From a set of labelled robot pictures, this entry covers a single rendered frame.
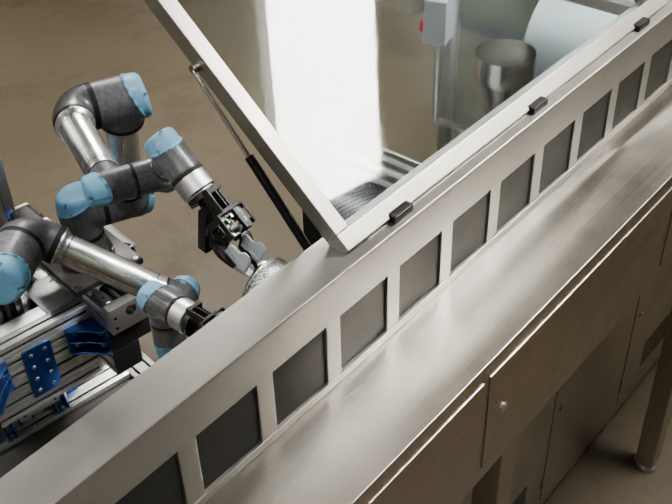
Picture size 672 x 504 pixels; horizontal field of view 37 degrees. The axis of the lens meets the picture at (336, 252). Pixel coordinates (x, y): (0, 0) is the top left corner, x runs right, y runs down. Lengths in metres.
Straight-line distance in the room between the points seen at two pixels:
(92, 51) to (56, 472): 4.87
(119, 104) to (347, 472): 1.29
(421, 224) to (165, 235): 2.85
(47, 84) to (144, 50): 0.61
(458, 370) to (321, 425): 0.25
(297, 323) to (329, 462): 0.22
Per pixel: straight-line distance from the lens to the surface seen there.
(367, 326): 1.61
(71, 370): 3.06
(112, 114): 2.49
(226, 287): 4.05
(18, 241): 2.33
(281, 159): 1.50
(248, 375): 1.38
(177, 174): 2.07
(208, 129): 5.08
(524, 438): 2.71
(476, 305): 1.74
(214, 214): 2.07
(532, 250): 1.88
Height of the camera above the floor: 2.58
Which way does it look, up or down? 38 degrees down
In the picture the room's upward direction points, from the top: 2 degrees counter-clockwise
